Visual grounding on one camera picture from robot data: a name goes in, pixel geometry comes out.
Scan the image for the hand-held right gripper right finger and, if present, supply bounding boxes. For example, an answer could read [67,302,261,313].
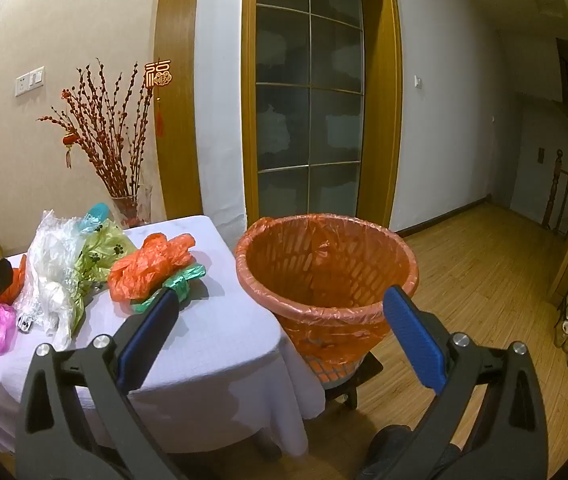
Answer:
[383,285,550,480]

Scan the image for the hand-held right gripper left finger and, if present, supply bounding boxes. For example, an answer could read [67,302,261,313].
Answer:
[14,286,185,480]

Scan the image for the pink plastic bag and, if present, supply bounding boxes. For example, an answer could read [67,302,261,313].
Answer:
[0,304,18,358]

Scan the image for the green plastic bag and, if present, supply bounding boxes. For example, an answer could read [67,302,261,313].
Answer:
[131,263,207,313]

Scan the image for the knotted orange plastic bag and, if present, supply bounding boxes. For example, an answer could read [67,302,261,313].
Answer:
[108,232,197,303]

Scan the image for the white plastic bag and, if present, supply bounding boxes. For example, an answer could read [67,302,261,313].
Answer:
[38,265,87,352]

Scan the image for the yellow-green paw print bag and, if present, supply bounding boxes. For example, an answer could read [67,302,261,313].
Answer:
[66,220,137,326]

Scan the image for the clear crinkled plastic bag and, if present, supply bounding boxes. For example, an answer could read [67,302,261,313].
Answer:
[14,208,87,321]

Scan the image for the orange lined trash basket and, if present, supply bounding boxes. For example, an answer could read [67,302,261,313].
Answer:
[235,215,419,386]

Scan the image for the teal plastic bag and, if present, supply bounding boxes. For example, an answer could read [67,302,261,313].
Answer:
[80,202,114,233]

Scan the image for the black stool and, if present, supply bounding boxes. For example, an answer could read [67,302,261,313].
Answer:
[314,350,385,408]

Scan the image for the white tablecloth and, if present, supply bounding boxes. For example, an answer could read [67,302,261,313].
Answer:
[0,215,327,456]

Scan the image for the glass vase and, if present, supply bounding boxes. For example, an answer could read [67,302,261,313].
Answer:
[108,185,153,228]

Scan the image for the red decorative branches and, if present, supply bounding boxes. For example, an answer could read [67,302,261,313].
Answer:
[38,59,157,198]

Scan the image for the small red lantern ornament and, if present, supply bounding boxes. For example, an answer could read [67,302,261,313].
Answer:
[61,132,77,168]

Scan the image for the wooden stair railing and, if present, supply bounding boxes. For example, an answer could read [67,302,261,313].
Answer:
[541,150,568,236]

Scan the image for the wooden framed glass door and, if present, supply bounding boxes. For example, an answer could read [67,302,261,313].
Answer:
[241,0,403,233]

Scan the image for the red and gold hanging ornament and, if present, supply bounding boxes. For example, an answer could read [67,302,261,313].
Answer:
[144,60,175,138]

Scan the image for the wooden wall trim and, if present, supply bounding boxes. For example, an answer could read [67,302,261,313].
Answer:
[154,0,203,221]

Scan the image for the white wall switch plate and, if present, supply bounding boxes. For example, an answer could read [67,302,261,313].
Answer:
[15,66,45,97]

